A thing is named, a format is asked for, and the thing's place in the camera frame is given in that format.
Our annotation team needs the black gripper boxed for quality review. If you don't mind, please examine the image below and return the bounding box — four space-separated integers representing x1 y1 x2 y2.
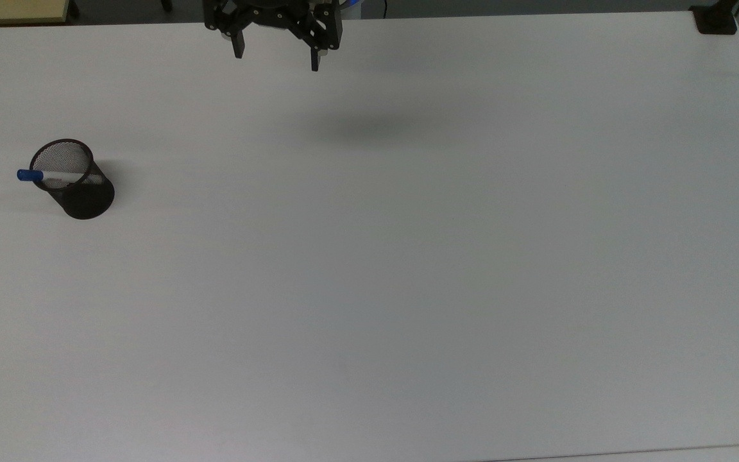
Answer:
203 0 344 73

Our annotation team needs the black mesh pen cup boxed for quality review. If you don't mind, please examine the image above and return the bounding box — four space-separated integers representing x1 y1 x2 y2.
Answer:
29 139 115 220

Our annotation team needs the black table clamp mount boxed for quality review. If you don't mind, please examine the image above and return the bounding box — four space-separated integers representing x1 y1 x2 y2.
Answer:
690 0 739 35

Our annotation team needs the light wooden table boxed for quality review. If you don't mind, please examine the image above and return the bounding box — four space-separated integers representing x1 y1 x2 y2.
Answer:
0 0 70 27

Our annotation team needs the white marker with blue cap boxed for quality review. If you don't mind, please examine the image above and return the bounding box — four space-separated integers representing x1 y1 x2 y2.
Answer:
17 169 105 184

